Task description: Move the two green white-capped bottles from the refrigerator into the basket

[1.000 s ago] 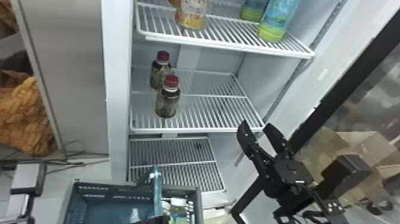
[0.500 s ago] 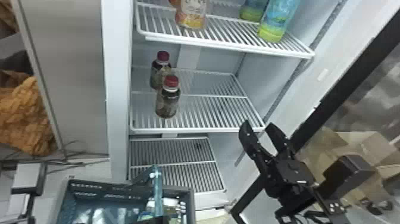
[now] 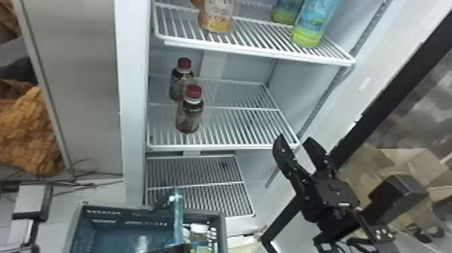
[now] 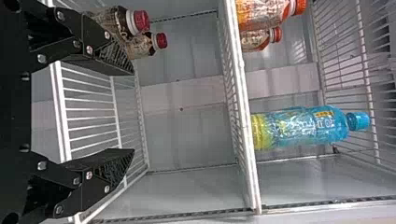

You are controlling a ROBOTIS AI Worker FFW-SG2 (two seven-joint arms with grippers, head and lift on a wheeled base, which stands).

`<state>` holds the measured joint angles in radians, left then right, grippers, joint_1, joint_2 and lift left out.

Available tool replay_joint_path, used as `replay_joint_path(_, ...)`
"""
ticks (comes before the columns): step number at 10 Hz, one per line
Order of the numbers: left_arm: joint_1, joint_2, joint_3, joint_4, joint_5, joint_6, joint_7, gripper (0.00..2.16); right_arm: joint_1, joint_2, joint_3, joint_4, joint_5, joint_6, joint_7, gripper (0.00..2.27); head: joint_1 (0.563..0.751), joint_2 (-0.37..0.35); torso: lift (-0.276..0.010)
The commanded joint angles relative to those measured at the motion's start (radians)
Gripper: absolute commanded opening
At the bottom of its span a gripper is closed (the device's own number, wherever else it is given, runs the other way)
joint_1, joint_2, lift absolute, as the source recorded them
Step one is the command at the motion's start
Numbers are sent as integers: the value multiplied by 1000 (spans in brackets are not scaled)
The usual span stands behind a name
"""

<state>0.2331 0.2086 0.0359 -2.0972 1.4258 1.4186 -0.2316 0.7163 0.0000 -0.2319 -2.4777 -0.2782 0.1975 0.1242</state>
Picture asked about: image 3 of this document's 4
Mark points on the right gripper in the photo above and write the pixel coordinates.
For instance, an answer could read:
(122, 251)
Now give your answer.
(332, 203)

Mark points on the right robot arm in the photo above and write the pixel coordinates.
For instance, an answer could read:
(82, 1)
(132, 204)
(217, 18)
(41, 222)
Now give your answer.
(353, 245)

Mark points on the fridge door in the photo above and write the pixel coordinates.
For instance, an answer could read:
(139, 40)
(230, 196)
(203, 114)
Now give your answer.
(388, 95)

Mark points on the dark bottle red cap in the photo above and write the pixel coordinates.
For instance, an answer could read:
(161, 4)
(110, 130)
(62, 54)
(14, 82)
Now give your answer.
(189, 111)
(181, 81)

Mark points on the green bottle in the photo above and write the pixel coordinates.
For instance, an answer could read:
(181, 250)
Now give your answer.
(284, 12)
(310, 24)

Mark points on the yellow bottle white cap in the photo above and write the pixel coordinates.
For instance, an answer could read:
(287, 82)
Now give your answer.
(198, 240)

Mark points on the orange bottle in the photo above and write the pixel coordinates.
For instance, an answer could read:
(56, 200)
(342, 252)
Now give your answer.
(215, 17)

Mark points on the blue basket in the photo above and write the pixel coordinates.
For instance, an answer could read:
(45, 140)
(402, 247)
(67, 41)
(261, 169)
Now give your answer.
(123, 229)

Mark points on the white fridge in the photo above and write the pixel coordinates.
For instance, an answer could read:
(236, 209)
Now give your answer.
(88, 88)

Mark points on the brown cloth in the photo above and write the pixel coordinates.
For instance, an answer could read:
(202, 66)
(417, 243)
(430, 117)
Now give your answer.
(28, 134)

